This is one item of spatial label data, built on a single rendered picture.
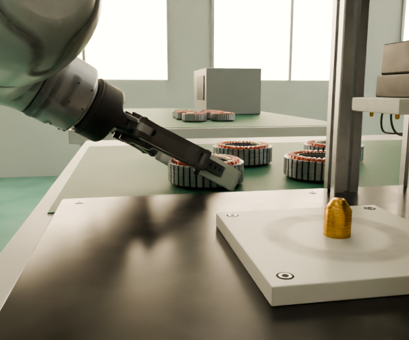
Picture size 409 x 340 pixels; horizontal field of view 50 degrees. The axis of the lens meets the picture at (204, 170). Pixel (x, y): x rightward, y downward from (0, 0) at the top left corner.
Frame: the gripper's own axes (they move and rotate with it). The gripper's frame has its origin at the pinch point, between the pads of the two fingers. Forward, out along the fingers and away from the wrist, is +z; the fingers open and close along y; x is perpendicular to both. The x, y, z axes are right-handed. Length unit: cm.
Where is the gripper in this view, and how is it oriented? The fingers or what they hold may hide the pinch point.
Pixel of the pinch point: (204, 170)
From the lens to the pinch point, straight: 65.4
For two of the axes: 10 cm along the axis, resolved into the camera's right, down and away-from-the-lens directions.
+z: 7.4, 4.1, 5.3
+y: 5.2, 1.5, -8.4
